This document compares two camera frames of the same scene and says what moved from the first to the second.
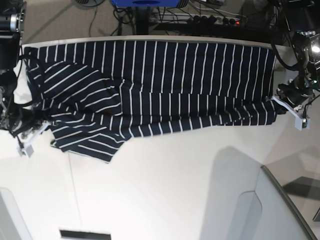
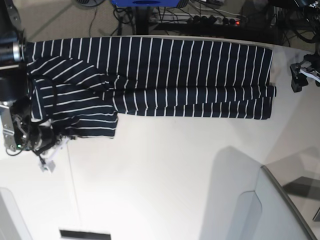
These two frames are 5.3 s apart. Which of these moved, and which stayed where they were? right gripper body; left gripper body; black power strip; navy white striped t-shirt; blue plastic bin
Moved: right gripper body; navy white striped t-shirt; left gripper body
Stayed: blue plastic bin; black power strip
